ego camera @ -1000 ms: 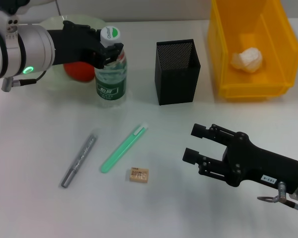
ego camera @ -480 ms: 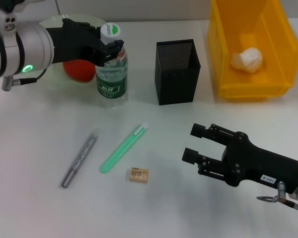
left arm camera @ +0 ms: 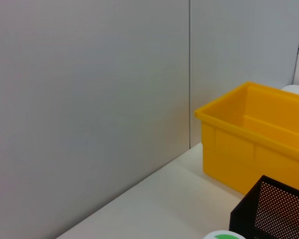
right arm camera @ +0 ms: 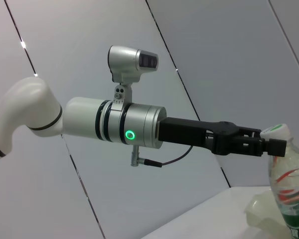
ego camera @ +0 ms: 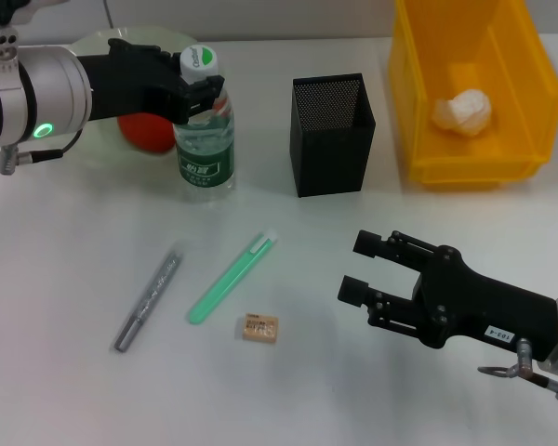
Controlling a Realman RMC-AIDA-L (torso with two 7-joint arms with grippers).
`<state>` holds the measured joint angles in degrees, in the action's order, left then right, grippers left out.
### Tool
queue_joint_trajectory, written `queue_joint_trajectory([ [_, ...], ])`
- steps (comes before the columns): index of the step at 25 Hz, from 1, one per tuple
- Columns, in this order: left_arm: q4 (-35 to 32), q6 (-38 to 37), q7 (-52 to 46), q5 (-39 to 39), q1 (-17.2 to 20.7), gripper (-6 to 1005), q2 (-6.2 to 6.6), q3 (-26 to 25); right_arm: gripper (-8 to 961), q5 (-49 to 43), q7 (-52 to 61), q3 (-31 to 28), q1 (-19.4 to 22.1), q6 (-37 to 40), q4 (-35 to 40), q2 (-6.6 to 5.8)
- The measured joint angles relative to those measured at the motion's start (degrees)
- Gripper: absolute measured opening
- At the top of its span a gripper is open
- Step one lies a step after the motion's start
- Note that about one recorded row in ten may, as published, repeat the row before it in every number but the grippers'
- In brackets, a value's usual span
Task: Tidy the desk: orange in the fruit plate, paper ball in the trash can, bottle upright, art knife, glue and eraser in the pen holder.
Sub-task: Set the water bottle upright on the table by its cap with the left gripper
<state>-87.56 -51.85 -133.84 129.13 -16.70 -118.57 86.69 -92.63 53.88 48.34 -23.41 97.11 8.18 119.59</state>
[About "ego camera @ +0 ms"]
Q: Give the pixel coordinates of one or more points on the pale green wavy fruit plate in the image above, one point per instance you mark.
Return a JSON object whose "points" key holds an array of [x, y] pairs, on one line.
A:
{"points": [[93, 44]]}

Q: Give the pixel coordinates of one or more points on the mint green pen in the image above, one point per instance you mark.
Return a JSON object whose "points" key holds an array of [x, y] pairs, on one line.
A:
{"points": [[223, 283]]}

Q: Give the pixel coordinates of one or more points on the black mesh pen holder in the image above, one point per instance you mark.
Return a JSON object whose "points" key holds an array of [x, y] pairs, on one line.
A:
{"points": [[330, 148]]}

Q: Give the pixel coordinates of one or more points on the clear green-label water bottle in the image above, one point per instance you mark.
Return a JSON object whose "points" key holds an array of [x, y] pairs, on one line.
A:
{"points": [[207, 158]]}

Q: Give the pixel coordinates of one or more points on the grey marker pen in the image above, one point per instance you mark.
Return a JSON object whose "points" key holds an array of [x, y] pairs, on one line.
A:
{"points": [[144, 306]]}

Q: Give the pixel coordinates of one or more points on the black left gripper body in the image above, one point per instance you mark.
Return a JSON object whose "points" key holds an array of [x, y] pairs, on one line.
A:
{"points": [[130, 79]]}

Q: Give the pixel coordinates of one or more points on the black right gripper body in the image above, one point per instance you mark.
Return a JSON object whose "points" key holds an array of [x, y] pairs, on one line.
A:
{"points": [[483, 306]]}

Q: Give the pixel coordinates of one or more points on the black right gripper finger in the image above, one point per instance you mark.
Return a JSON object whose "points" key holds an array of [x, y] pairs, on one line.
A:
{"points": [[369, 244], [353, 290]]}

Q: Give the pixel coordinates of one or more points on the small tan eraser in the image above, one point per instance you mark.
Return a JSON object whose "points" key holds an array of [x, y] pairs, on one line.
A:
{"points": [[260, 328]]}

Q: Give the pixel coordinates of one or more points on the white paper ball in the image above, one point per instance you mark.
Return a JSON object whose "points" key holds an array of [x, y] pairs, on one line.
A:
{"points": [[465, 114]]}

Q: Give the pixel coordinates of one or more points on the yellow plastic bin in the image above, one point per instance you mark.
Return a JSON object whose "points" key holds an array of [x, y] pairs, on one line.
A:
{"points": [[516, 93]]}

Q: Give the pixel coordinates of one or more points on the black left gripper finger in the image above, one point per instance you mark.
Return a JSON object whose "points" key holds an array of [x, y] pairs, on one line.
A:
{"points": [[179, 62], [200, 100]]}

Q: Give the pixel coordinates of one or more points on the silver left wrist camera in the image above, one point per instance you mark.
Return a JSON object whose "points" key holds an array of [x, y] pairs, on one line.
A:
{"points": [[7, 44]]}

